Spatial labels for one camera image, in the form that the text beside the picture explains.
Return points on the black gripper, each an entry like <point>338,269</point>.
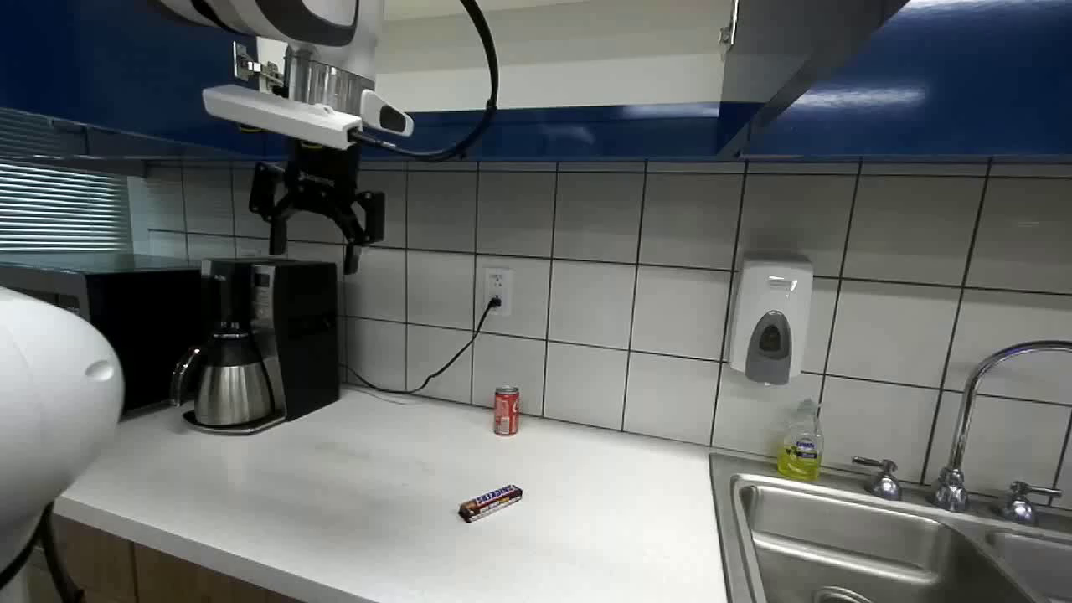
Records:
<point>324,176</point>

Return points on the brown Snickers packet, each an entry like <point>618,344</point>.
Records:
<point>491,503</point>

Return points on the wooden lower cabinet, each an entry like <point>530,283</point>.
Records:
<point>103,570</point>

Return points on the open blue cabinet door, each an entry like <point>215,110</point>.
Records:
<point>806,54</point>

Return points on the black coffee maker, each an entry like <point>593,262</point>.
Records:
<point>303,335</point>

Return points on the steel coffee carafe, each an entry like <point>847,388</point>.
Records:
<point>233,385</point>

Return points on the black microwave oven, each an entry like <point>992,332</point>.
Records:
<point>140,335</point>

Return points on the window blind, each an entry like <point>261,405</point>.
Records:
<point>54,211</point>

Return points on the red soda can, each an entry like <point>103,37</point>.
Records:
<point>509,413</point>

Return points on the stainless steel sink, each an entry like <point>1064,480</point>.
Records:
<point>850,538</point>

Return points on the chrome faucet spout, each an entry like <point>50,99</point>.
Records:
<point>972,388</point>

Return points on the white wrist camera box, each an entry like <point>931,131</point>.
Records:
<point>280,110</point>

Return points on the white wall outlet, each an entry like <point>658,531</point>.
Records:
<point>496,288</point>

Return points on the white wall soap dispenser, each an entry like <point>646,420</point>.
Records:
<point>772,323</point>

